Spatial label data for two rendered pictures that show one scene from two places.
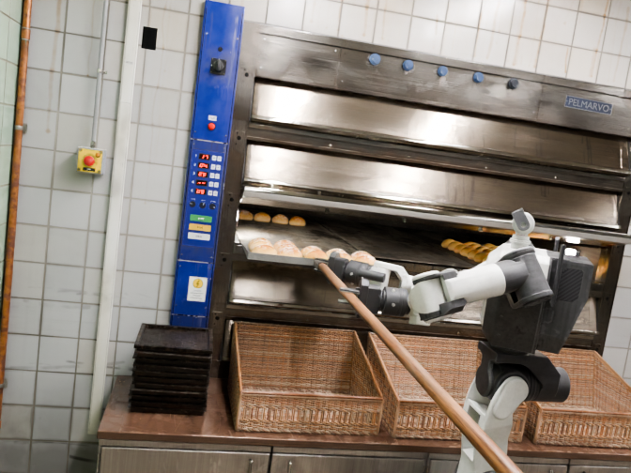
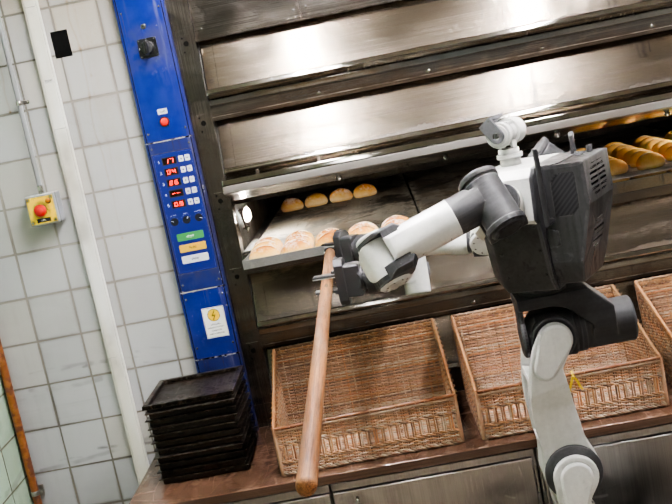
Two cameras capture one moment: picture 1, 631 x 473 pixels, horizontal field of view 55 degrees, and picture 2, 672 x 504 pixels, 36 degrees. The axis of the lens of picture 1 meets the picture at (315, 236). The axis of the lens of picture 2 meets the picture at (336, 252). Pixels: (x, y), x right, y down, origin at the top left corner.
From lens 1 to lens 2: 1.06 m
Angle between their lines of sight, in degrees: 15
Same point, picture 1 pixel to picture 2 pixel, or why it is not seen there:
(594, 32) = not seen: outside the picture
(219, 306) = (250, 335)
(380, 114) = (371, 29)
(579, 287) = (576, 193)
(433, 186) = (475, 97)
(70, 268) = (66, 339)
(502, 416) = (548, 375)
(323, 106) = (293, 47)
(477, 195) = (542, 89)
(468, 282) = (409, 233)
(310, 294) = not seen: hidden behind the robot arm
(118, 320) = (139, 384)
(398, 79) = not seen: outside the picture
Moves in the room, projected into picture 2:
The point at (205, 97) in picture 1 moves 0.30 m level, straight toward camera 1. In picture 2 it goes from (145, 89) to (124, 91)
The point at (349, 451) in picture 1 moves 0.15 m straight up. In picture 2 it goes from (428, 469) to (419, 421)
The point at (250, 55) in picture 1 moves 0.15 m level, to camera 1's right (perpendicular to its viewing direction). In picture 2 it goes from (182, 19) to (225, 9)
